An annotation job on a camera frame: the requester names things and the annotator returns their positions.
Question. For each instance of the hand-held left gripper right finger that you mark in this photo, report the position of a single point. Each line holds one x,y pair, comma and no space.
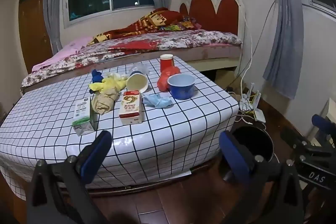
233,158

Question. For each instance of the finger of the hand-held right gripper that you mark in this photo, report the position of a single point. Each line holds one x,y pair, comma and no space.
291,136
324,123

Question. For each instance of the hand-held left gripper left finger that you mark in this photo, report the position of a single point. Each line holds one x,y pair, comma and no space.
94,158

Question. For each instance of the black trash bin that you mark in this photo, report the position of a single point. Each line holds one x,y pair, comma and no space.
254,142

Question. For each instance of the green and white carton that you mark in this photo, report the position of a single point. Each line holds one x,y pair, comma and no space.
82,116

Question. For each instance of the brown paper bag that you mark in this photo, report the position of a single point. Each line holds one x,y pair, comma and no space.
103,102

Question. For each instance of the red and white carton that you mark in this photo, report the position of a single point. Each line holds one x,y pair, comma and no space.
130,108

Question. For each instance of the yellow rubber glove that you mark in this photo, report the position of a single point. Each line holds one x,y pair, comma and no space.
107,84

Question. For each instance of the dark blue cloth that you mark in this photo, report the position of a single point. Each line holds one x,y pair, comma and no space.
96,76

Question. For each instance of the blue paper bowl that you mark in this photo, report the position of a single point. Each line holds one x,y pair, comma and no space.
181,91

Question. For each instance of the light blue face mask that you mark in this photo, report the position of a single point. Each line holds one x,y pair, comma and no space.
157,101

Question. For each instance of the blue paper cup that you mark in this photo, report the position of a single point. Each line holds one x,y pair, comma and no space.
136,82

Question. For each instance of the clear plastic wrapper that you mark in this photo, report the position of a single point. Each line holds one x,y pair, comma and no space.
139,67

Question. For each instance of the red paper cup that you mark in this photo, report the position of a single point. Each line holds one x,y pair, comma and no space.
166,64

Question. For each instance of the white desk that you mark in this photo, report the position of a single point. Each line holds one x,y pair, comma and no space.
330,108

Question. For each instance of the flat white router box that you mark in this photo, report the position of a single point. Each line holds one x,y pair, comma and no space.
259,115

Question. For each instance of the white router with antennas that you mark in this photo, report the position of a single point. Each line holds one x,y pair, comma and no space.
246,103

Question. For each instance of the white checkered tablecloth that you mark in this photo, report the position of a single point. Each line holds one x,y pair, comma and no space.
170,129

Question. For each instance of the grey tied curtain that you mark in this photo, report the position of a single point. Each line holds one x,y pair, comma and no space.
286,29

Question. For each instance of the pink blanket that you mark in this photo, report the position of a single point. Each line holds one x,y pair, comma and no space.
71,49

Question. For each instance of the bed with floral sheet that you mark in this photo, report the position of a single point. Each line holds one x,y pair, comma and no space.
197,39

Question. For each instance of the brown wooden door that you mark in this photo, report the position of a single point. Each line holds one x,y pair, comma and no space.
34,29

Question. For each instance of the red patterned blanket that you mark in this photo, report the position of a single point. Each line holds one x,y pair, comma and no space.
157,19

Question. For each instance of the red and white headboard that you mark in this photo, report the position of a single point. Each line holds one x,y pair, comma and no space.
207,6

